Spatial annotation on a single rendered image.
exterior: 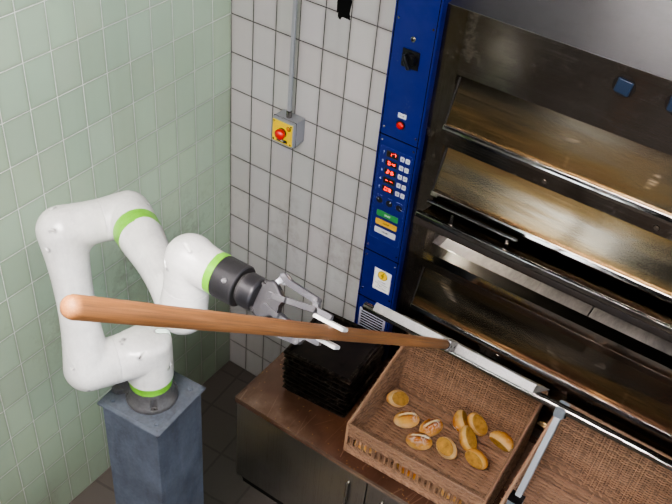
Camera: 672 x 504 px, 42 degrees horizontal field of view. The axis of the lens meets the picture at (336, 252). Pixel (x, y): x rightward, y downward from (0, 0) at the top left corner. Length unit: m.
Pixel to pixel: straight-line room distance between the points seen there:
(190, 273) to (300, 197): 1.63
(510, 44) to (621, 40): 0.31
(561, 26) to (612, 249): 0.69
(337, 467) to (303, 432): 0.18
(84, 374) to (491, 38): 1.49
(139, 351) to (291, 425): 1.07
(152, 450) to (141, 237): 0.74
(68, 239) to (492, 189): 1.39
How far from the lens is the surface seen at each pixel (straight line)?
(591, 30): 2.72
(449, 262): 3.15
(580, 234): 2.85
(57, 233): 2.20
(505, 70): 2.71
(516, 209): 2.90
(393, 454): 3.13
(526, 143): 2.77
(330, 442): 3.29
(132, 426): 2.59
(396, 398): 3.37
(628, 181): 2.70
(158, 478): 2.70
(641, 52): 2.66
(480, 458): 3.25
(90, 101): 2.86
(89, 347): 2.36
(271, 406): 3.39
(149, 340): 2.42
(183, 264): 1.82
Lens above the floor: 3.17
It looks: 40 degrees down
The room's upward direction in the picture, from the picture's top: 6 degrees clockwise
